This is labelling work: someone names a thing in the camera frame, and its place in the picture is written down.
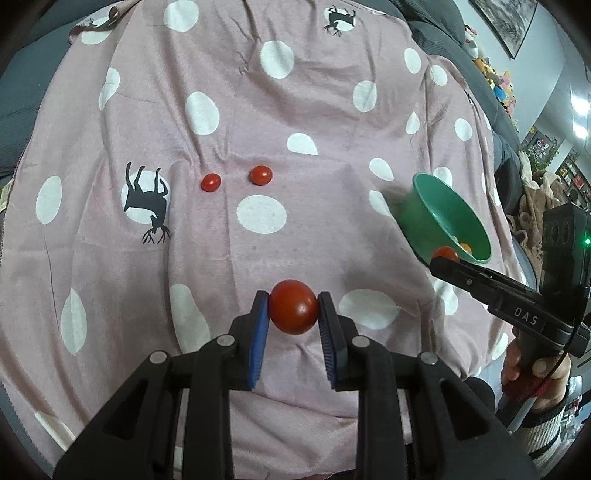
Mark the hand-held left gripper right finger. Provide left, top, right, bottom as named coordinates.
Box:
left=316, top=292, right=548, bottom=480

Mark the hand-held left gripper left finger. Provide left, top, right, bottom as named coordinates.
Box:
left=53, top=291, right=271, bottom=480

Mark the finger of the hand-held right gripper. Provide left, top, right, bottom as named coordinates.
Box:
left=429, top=256, right=539, bottom=311

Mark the large red tomato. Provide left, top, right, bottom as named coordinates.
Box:
left=269, top=279, right=319, bottom=335

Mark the green plastic bowl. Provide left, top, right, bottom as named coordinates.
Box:
left=398, top=172, right=492, bottom=268

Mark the person's right forearm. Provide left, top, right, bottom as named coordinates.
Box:
left=517, top=397, right=575, bottom=464

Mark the person's right hand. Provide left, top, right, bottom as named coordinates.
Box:
left=501, top=335, right=572, bottom=414

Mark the brown fuzzy cloth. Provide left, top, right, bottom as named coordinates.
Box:
left=505, top=171, right=559, bottom=278

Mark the cluttered display shelf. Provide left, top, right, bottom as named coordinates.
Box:
left=522, top=129, right=591, bottom=204

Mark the pile of plush toys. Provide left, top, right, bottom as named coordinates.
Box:
left=464, top=25, right=518, bottom=116

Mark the pink polka dot blanket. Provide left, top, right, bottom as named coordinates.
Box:
left=0, top=0, right=527, bottom=480

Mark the framed wall picture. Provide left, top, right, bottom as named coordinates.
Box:
left=471, top=0, right=539, bottom=60

